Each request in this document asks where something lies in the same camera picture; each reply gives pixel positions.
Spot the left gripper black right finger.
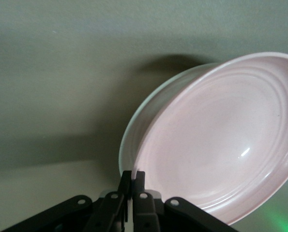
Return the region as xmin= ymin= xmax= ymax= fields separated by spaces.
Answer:
xmin=133 ymin=171 xmax=162 ymax=232

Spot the pink shallow bowl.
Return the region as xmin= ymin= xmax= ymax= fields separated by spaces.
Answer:
xmin=131 ymin=51 xmax=288 ymax=227

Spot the beige shallow bowl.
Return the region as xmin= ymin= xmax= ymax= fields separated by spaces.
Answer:
xmin=119 ymin=63 xmax=223 ymax=177

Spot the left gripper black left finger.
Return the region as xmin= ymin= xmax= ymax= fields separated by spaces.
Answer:
xmin=85 ymin=170 xmax=132 ymax=232

